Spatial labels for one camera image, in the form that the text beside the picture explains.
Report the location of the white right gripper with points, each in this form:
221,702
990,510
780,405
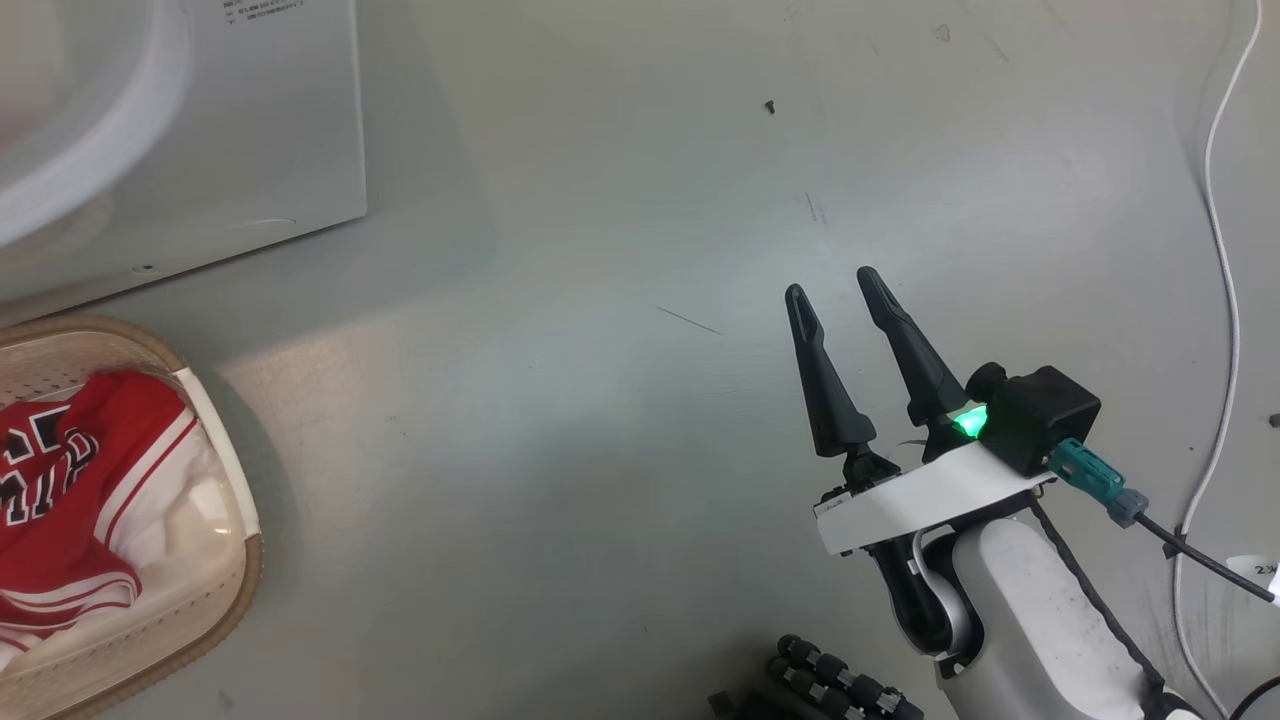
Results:
930,495

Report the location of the red and white Bulls jersey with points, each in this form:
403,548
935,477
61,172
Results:
70,520

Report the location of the white washing machine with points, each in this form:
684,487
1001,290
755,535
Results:
250,130

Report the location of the cream perforated laundry basket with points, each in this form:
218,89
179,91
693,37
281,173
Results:
215,600

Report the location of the black ribbed robot part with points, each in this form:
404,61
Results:
830,680

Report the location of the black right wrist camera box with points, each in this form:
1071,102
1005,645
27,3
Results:
1040,415

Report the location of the teal right camera connector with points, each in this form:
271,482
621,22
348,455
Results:
1090,475

